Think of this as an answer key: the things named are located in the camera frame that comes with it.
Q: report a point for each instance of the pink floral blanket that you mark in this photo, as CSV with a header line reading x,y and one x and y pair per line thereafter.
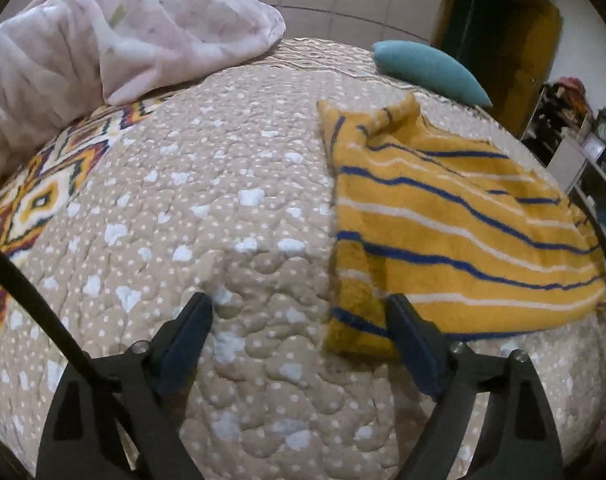
x,y
61,59

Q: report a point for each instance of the yellow blue striped sweater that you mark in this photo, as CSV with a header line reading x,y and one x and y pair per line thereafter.
x,y
479,245

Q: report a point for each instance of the beige dotted quilted bedspread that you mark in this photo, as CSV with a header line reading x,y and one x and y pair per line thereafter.
x,y
252,227

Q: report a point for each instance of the dark wooden door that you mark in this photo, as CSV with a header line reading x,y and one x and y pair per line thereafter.
x,y
508,45

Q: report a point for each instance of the cluttered white shelf unit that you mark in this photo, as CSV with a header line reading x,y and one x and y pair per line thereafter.
x,y
562,134

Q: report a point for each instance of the teal pillow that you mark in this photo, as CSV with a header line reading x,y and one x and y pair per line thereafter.
x,y
429,68

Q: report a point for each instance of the colourful patterned bed sheet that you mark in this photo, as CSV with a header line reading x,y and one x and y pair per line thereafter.
x,y
86,220

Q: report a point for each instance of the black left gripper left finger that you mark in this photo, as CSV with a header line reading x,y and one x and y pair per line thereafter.
x,y
121,425

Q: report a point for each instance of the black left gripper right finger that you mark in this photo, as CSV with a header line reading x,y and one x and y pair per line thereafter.
x,y
518,439

